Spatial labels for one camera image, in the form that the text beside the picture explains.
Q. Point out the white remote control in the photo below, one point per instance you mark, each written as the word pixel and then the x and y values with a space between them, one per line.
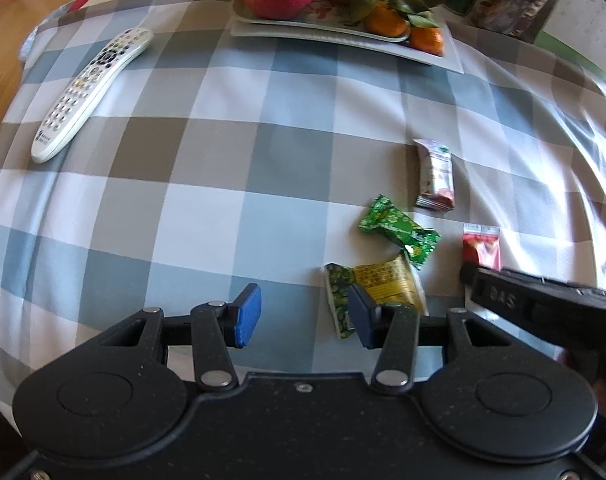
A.
pixel 83 95

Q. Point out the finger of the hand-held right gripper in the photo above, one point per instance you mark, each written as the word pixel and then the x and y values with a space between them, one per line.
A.
pixel 467 274

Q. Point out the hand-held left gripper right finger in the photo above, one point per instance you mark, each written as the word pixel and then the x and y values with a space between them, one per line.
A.
pixel 361 317

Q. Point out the red snack packet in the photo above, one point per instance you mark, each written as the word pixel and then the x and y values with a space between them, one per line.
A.
pixel 483 247

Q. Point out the white pink snack packet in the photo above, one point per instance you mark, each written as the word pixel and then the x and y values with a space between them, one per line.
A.
pixel 435 175

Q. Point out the white square plate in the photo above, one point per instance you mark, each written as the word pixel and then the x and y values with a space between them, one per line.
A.
pixel 433 57

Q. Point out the checked tablecloth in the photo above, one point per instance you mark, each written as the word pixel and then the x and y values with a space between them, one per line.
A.
pixel 183 160

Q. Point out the yellow green snack packet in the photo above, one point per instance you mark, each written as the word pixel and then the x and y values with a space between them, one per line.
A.
pixel 383 280

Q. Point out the desk calendar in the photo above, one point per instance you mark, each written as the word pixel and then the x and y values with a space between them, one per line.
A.
pixel 583 15

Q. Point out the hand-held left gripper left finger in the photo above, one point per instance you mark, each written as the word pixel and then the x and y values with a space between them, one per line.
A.
pixel 248 317

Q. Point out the tangerine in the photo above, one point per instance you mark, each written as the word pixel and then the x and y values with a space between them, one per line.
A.
pixel 385 20
pixel 427 40

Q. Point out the green candy packet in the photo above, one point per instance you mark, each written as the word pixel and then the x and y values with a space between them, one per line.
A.
pixel 398 230

